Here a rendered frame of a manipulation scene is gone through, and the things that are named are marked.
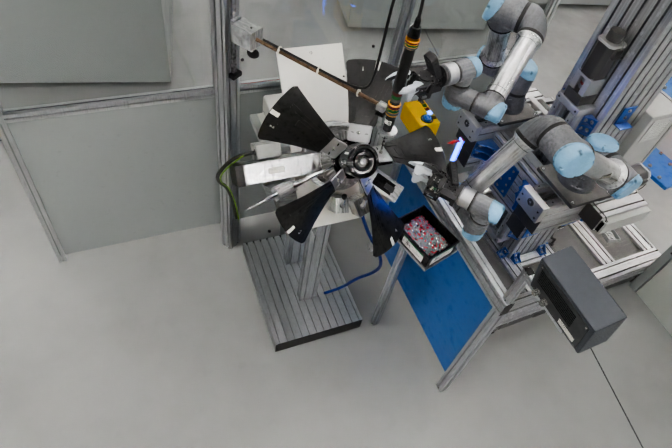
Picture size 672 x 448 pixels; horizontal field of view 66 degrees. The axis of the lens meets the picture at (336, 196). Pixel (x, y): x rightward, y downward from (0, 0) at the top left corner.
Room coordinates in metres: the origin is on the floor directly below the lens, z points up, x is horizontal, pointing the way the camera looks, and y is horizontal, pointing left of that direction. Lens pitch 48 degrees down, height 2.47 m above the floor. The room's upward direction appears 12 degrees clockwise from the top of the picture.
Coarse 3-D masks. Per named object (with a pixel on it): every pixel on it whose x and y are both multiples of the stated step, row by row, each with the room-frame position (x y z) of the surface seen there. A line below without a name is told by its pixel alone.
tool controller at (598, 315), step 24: (552, 264) 1.01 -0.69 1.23; (576, 264) 1.01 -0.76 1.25; (552, 288) 0.96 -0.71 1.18; (576, 288) 0.93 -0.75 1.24; (600, 288) 0.94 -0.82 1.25; (552, 312) 0.94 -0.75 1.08; (576, 312) 0.87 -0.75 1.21; (600, 312) 0.86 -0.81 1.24; (576, 336) 0.84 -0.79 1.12; (600, 336) 0.84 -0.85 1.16
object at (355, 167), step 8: (352, 144) 1.34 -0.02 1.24; (360, 144) 1.32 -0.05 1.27; (344, 152) 1.31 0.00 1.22; (352, 152) 1.29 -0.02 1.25; (360, 152) 1.30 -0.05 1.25; (368, 152) 1.32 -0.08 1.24; (376, 152) 1.32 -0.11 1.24; (336, 160) 1.33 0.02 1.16; (344, 160) 1.28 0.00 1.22; (352, 160) 1.28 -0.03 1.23; (360, 160) 1.29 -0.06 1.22; (368, 160) 1.30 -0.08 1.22; (376, 160) 1.31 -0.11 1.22; (336, 168) 1.31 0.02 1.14; (344, 168) 1.27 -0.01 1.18; (352, 168) 1.25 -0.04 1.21; (360, 168) 1.27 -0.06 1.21; (368, 168) 1.28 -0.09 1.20; (376, 168) 1.29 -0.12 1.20; (352, 176) 1.27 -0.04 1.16; (360, 176) 1.25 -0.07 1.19; (368, 176) 1.26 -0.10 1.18
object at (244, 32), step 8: (240, 16) 1.68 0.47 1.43; (232, 24) 1.63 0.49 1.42; (240, 24) 1.64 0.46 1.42; (248, 24) 1.65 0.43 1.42; (256, 24) 1.66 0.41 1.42; (232, 32) 1.62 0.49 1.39; (240, 32) 1.61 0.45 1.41; (248, 32) 1.60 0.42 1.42; (256, 32) 1.62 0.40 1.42; (232, 40) 1.62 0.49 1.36; (240, 40) 1.61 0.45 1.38; (248, 40) 1.59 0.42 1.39; (248, 48) 1.59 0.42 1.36
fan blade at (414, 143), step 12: (420, 132) 1.54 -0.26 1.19; (432, 132) 1.56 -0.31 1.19; (384, 144) 1.43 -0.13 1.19; (396, 144) 1.44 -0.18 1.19; (408, 144) 1.46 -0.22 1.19; (420, 144) 1.48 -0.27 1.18; (432, 144) 1.50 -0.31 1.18; (396, 156) 1.37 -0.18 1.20; (408, 156) 1.39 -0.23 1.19; (420, 156) 1.42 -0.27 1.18; (432, 156) 1.44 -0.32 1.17; (444, 156) 1.47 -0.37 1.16; (444, 168) 1.41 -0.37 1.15
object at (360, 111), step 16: (352, 64) 1.57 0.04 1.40; (368, 64) 1.57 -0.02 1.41; (384, 64) 1.57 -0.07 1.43; (352, 80) 1.53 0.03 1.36; (368, 80) 1.53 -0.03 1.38; (384, 80) 1.52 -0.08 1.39; (352, 96) 1.49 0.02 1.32; (384, 96) 1.48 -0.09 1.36; (352, 112) 1.45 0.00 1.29; (368, 112) 1.44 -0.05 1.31
